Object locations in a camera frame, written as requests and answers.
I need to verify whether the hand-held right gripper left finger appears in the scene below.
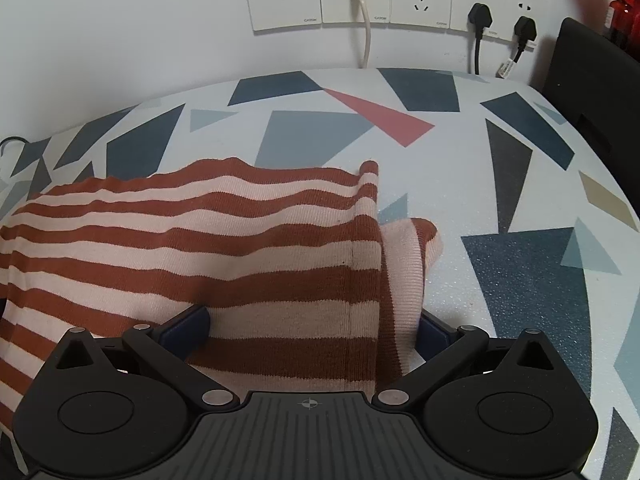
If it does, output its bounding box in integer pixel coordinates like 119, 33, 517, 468
46, 304, 240, 409

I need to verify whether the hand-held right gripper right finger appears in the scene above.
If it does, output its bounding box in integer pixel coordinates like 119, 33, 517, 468
372, 309, 572, 407

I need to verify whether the brown and pink striped sweater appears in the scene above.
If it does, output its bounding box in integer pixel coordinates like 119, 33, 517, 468
0, 157, 446, 434

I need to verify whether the black box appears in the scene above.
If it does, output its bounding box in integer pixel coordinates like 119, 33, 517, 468
542, 17, 640, 162

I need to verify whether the red object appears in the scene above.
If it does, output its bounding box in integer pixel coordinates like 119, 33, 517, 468
606, 0, 640, 47

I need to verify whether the black looped cable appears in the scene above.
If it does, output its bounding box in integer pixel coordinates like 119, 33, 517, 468
0, 134, 32, 162

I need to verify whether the white network cable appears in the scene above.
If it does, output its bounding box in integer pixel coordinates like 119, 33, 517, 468
349, 0, 374, 69

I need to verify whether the black power plug with tagged cable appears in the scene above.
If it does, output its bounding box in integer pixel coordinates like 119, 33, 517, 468
494, 15, 539, 81

